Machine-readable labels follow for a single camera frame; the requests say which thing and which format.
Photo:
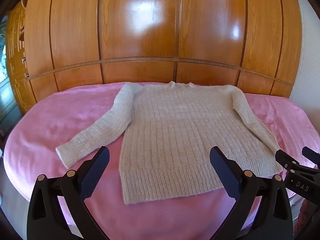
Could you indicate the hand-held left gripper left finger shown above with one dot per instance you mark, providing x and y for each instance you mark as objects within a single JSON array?
[{"x": 96, "y": 167}]

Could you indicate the floral patterned clothing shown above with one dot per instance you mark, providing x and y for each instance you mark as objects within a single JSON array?
[{"x": 303, "y": 208}]

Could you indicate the glossy wooden wardrobe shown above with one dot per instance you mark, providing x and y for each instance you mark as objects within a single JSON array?
[{"x": 140, "y": 30}]

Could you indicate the pink blanket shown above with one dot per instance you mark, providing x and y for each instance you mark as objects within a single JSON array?
[{"x": 75, "y": 120}]

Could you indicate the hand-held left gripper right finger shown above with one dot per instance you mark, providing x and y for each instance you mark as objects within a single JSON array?
[{"x": 223, "y": 167}]

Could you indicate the carved wooden side panel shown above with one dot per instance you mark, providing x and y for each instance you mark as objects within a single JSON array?
[{"x": 17, "y": 67}]

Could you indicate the cream knitted sweater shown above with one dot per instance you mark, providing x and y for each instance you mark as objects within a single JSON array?
[{"x": 172, "y": 130}]

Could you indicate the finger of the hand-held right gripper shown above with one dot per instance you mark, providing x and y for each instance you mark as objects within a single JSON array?
[
  {"x": 286, "y": 160},
  {"x": 311, "y": 155}
]

